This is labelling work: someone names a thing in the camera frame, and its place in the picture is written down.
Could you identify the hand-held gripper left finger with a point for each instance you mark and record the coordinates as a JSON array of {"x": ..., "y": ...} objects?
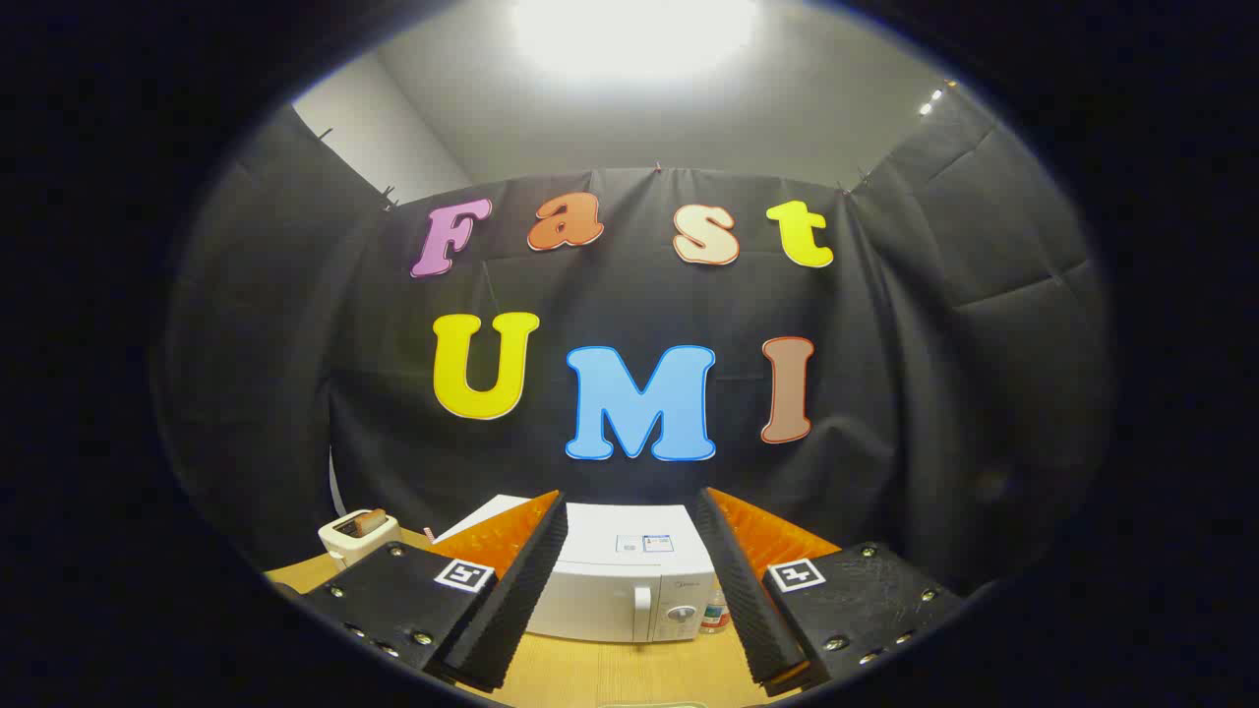
[{"x": 521, "y": 600}]

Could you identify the white toaster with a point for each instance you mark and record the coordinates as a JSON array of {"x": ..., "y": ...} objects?
[{"x": 339, "y": 546}]

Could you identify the brown toast slice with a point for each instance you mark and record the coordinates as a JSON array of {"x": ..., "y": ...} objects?
[{"x": 371, "y": 522}]

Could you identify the white microwave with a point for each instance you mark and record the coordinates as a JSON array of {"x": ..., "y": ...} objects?
[{"x": 610, "y": 590}]

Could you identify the black backdrop cloth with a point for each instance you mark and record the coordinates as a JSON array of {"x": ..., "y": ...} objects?
[{"x": 629, "y": 295}]

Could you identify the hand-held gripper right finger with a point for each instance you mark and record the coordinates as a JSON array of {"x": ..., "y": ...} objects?
[{"x": 743, "y": 600}]

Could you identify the clear plastic water bottle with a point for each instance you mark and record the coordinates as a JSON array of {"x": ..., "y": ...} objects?
[{"x": 715, "y": 615}]

